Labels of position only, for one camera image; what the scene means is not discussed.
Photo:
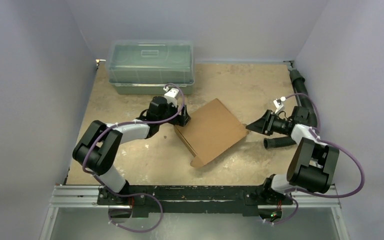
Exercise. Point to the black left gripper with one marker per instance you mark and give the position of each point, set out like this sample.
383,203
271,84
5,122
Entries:
182,119

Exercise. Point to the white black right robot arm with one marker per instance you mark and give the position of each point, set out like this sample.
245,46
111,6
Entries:
313,164

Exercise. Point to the brown cardboard box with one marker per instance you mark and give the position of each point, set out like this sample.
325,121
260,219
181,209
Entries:
211,130

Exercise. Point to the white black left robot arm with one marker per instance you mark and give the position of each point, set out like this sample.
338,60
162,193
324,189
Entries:
97,148

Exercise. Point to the clear plastic storage bin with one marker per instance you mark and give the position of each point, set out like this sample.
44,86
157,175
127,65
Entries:
143,67

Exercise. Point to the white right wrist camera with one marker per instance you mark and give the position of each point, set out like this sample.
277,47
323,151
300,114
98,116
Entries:
279,104

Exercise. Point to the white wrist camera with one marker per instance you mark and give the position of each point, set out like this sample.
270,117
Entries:
279,104
172,94

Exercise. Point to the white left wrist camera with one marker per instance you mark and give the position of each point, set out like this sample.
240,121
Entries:
172,94

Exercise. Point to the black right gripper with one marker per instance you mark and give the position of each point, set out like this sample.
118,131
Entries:
268,122

